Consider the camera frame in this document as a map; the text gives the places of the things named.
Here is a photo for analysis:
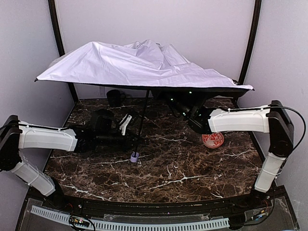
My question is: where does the lavender folding umbrella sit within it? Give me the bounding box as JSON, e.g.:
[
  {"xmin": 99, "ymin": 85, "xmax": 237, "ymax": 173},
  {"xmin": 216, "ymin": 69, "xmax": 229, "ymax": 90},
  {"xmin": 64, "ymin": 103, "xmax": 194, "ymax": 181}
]
[{"xmin": 33, "ymin": 39, "xmax": 255, "ymax": 164}]

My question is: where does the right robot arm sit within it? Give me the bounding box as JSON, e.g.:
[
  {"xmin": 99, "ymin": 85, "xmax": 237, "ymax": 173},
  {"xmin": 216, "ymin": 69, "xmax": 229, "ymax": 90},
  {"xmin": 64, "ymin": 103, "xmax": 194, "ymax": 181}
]
[{"xmin": 163, "ymin": 92, "xmax": 297, "ymax": 207}]

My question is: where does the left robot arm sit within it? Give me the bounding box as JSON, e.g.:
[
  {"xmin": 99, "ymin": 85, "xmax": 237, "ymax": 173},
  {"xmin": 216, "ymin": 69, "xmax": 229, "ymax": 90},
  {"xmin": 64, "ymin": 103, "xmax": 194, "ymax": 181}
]
[{"xmin": 0, "ymin": 109, "xmax": 147, "ymax": 208}]

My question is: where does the dark green mug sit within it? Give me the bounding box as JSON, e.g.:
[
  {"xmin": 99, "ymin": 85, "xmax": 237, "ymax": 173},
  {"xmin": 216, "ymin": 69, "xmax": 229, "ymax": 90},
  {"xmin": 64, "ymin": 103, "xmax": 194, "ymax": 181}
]
[{"xmin": 106, "ymin": 90, "xmax": 126, "ymax": 107}]

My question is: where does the red patterned ceramic bowl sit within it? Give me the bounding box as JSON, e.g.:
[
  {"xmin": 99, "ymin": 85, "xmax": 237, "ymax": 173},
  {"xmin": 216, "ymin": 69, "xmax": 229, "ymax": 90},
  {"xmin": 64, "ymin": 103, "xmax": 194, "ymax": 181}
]
[{"xmin": 202, "ymin": 132, "xmax": 224, "ymax": 149}]

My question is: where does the small circuit board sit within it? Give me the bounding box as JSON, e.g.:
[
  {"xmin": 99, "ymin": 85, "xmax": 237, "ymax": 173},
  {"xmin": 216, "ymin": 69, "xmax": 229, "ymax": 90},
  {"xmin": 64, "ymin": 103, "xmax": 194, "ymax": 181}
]
[{"xmin": 68, "ymin": 216, "xmax": 90, "ymax": 228}]

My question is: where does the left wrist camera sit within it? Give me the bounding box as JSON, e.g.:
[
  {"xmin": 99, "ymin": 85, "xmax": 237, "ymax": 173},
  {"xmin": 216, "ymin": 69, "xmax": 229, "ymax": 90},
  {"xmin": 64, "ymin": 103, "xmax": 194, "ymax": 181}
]
[{"xmin": 119, "ymin": 112, "xmax": 141, "ymax": 136}]

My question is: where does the black front rail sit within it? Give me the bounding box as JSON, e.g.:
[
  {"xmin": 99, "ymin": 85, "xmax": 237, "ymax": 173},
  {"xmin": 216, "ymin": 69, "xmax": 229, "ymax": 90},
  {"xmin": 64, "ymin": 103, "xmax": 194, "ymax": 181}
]
[{"xmin": 64, "ymin": 195, "xmax": 250, "ymax": 217}]

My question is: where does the grey slotted cable duct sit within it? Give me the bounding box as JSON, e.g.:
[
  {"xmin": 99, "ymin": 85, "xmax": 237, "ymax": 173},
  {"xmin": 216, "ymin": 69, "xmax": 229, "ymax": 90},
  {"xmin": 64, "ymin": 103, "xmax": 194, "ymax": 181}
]
[{"xmin": 30, "ymin": 205, "xmax": 230, "ymax": 231}]

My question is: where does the left black frame post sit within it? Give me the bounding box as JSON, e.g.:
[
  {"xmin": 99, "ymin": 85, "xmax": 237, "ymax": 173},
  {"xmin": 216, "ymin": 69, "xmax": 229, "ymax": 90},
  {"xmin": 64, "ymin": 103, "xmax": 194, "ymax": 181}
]
[{"xmin": 48, "ymin": 0, "xmax": 79, "ymax": 104}]

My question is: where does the black frame post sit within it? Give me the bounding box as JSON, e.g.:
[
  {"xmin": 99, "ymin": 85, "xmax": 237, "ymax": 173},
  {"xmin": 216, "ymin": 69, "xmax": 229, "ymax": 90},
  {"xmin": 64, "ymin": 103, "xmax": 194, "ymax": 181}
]
[
  {"xmin": 238, "ymin": 0, "xmax": 262, "ymax": 84},
  {"xmin": 48, "ymin": 0, "xmax": 79, "ymax": 104}
]

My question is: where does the right black frame post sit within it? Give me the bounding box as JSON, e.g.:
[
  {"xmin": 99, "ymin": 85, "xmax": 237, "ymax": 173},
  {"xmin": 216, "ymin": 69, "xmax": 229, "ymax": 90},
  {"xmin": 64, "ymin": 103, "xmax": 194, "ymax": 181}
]
[{"xmin": 238, "ymin": 0, "xmax": 262, "ymax": 84}]

